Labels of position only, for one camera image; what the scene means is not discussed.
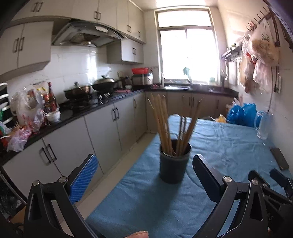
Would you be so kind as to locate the dark cylindrical utensil holder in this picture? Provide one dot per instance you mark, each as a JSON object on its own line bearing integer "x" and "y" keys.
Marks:
{"x": 172, "y": 168}

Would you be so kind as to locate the blue plastic bag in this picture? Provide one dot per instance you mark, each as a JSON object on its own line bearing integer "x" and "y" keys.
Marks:
{"x": 243, "y": 115}

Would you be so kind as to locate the upper wall cabinets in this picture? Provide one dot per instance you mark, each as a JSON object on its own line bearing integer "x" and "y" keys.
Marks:
{"x": 30, "y": 28}

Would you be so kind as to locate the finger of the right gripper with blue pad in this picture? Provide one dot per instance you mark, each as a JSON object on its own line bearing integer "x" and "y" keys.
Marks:
{"x": 282, "y": 181}

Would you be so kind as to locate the black wok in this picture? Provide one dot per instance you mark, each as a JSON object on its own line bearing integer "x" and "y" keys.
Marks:
{"x": 104, "y": 84}

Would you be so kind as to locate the white plastic bags on counter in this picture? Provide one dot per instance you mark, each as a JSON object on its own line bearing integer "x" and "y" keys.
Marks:
{"x": 28, "y": 106}

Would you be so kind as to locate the blue table cloth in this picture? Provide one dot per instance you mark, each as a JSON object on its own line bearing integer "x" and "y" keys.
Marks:
{"x": 142, "y": 201}

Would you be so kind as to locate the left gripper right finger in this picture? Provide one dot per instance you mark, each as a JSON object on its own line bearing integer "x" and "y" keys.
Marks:
{"x": 250, "y": 209}

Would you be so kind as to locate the hanging plastic bags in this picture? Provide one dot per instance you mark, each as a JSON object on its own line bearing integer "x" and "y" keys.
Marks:
{"x": 259, "y": 57}

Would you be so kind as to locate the operator hand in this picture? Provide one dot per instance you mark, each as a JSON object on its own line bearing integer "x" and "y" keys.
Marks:
{"x": 140, "y": 234}

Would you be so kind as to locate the lower kitchen cabinets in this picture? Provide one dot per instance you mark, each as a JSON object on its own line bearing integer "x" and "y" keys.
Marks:
{"x": 108, "y": 132}

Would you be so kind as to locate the clear glass mug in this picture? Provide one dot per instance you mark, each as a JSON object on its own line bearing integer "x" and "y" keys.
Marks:
{"x": 262, "y": 123}

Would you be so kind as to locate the kitchen sink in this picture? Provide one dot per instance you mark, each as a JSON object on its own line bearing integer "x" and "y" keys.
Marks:
{"x": 177, "y": 87}

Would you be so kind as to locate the wall hook rack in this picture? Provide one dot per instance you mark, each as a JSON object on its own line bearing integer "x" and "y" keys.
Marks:
{"x": 263, "y": 14}

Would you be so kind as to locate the sauce bottle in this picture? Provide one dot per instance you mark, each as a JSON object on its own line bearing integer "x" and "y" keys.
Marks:
{"x": 52, "y": 100}

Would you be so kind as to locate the white ceramic bowl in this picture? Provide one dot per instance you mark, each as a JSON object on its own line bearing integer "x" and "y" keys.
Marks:
{"x": 53, "y": 116}

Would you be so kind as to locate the window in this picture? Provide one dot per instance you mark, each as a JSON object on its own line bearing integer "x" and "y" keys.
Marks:
{"x": 188, "y": 45}

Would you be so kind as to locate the red plastic basin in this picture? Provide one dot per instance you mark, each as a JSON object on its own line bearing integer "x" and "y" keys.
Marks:
{"x": 142, "y": 70}

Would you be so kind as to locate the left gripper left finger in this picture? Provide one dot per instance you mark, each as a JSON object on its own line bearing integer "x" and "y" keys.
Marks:
{"x": 40, "y": 217}

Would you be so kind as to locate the silver rice cooker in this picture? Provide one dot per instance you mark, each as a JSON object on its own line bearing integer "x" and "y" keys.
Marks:
{"x": 142, "y": 79}

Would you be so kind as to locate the black smartphone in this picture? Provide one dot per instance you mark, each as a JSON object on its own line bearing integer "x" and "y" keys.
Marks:
{"x": 280, "y": 159}

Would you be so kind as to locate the range hood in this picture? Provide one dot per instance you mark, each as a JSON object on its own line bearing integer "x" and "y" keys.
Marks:
{"x": 88, "y": 34}

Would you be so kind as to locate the yellow plastic bag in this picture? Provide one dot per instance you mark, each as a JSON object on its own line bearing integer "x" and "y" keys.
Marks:
{"x": 221, "y": 119}

